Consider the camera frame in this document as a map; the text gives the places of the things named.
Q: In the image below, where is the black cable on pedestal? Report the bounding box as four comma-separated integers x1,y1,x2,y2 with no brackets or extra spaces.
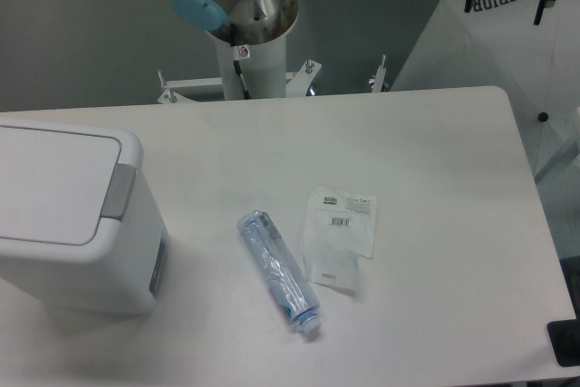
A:
229,22,253,101

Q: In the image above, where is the crushed clear plastic bottle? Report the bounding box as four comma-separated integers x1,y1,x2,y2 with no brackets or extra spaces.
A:
237,210,321,337

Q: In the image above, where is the white trash can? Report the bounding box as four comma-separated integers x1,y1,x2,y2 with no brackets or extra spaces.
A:
1,117,169,314

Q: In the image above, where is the white umbrella with lettering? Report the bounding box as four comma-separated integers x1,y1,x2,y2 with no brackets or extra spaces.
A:
392,0,579,171

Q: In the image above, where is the white trash can lid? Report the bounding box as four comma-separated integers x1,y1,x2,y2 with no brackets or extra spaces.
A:
1,119,143,246

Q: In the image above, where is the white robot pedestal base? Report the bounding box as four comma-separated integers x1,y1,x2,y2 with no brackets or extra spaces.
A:
156,28,391,105

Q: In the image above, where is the clear plastic packaging bag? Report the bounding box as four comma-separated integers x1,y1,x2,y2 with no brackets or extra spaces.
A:
302,186,377,295

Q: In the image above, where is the black device at table edge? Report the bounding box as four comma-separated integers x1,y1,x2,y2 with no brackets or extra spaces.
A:
547,319,579,367

